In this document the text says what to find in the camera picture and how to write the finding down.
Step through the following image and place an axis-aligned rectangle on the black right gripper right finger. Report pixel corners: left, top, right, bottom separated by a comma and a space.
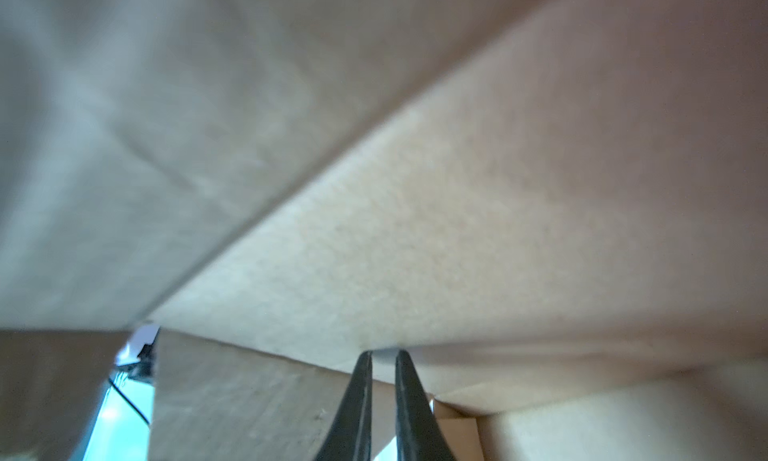
395, 350, 456, 461

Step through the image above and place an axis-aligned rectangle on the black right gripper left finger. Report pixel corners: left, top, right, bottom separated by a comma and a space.
315, 351, 373, 461

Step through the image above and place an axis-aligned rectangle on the brown cardboard box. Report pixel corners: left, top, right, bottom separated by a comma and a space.
1, 0, 767, 460

